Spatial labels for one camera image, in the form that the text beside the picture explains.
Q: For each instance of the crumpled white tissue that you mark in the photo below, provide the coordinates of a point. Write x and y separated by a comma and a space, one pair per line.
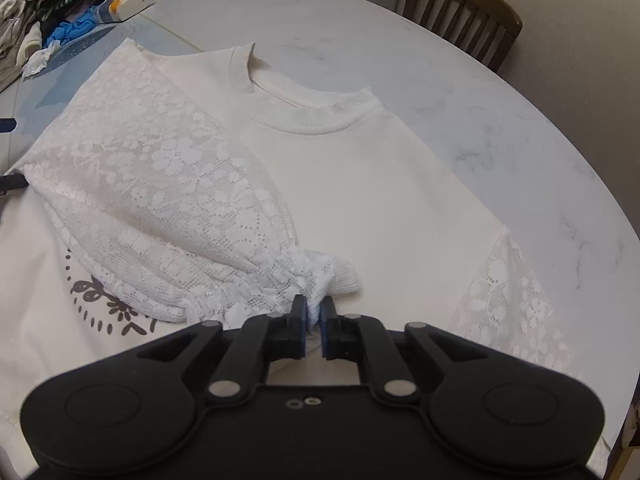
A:
42, 60

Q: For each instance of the white lace sleeve sweatshirt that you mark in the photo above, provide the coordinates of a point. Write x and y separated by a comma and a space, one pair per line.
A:
360, 185

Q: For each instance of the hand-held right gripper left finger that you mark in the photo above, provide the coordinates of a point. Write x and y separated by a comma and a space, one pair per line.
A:
300, 327

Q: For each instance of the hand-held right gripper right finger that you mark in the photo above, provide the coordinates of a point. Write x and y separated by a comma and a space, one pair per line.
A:
326, 329

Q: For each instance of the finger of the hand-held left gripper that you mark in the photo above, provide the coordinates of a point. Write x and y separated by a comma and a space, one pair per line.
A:
6, 125
11, 183

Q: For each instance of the brown wooden chair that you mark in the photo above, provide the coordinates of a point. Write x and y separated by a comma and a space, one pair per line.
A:
465, 10

